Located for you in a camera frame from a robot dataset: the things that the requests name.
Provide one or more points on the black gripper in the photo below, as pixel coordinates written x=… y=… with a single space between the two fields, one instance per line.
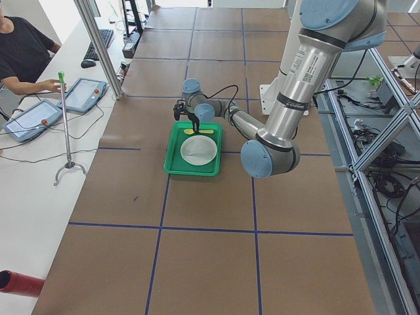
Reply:
x=192 y=117

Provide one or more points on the yellow plastic spoon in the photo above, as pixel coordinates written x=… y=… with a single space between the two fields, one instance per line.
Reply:
x=191 y=131

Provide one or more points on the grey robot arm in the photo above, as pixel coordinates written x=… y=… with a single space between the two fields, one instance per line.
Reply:
x=327 y=29

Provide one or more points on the person's hand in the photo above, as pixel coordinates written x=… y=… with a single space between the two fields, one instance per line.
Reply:
x=54 y=86

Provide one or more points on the white round plate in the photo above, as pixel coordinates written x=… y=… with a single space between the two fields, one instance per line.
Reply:
x=198 y=143

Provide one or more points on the pale green plastic fork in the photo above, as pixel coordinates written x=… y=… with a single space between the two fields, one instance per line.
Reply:
x=202 y=155

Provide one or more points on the green plastic tray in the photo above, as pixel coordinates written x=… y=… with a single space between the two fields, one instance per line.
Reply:
x=175 y=164

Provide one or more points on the far teach pendant tablet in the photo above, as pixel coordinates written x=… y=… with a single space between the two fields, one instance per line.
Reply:
x=84 y=94

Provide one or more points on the teach pendant tablet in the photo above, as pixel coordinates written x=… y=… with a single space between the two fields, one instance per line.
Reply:
x=84 y=94
x=32 y=122

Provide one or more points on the black computer mouse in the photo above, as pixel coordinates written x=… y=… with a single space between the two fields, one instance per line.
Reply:
x=88 y=63

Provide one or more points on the metal grabber stick stand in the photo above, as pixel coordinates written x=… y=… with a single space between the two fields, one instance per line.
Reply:
x=70 y=163

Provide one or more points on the near teach pendant tablet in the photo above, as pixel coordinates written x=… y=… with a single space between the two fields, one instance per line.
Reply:
x=32 y=122

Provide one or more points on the person in black shirt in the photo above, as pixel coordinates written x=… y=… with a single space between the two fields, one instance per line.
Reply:
x=25 y=53

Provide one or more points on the red cylinder tube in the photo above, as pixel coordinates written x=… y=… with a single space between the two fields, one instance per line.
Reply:
x=20 y=284

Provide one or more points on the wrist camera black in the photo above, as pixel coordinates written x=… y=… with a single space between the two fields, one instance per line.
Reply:
x=178 y=110

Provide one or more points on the aluminium frame post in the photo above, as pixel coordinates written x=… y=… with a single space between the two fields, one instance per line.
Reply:
x=89 y=21

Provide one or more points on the aluminium frame rail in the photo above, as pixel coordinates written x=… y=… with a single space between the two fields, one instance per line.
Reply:
x=374 y=132

